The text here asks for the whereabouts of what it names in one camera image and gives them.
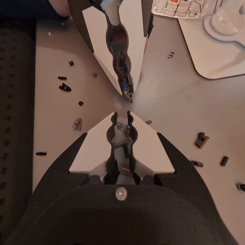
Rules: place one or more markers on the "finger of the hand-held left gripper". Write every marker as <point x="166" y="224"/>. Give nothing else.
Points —
<point x="95" y="28"/>
<point x="135" y="28"/>

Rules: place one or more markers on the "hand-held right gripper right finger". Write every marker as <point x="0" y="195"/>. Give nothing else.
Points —
<point x="153" y="153"/>

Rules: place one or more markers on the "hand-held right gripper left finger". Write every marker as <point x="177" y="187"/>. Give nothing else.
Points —
<point x="90" y="153"/>

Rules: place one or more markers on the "grey curved lego panel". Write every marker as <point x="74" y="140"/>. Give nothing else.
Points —
<point x="122" y="127"/>

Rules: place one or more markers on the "grey lego assembly blue pins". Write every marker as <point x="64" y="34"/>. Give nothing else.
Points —
<point x="127" y="90"/>

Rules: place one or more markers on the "grey triangular lego piece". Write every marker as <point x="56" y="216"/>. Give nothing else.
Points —
<point x="77" y="124"/>

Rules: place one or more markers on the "long black lego connector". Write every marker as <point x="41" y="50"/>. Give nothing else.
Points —
<point x="197" y="163"/>

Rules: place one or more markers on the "grey small square lego plate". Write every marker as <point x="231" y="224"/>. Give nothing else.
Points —
<point x="94" y="74"/>

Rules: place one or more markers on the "black lego axle pin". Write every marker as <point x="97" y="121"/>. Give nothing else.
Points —
<point x="41" y="153"/>
<point x="62" y="78"/>

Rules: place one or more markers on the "black lego wedge panel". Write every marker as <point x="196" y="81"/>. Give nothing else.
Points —
<point x="65" y="88"/>

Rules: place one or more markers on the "black lego pin connector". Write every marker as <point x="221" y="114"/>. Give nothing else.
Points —
<point x="224" y="161"/>

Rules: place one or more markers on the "grey and black lego clip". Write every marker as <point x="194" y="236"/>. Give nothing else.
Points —
<point x="240" y="187"/>

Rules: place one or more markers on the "person's left hand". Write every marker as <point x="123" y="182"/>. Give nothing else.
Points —
<point x="119" y="37"/>

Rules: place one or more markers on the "dark tile with orange stripe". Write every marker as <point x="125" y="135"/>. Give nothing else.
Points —
<point x="125" y="169"/>

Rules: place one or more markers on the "black connector with brown axle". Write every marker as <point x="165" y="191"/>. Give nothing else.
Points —
<point x="201" y="140"/>

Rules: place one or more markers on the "clear sticker sheet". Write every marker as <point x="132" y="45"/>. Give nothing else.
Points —
<point x="181" y="8"/>

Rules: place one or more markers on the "person's blue clothing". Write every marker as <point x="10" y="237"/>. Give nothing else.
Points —
<point x="24" y="8"/>

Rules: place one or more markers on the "black foam mat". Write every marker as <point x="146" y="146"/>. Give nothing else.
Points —
<point x="15" y="114"/>

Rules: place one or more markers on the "grey small lego bracket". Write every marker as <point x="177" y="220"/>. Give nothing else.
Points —
<point x="171" y="55"/>

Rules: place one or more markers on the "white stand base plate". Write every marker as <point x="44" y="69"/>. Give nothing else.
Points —
<point x="210" y="61"/>

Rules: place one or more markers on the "pale blue stand frame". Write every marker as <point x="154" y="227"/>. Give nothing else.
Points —
<point x="225" y="24"/>

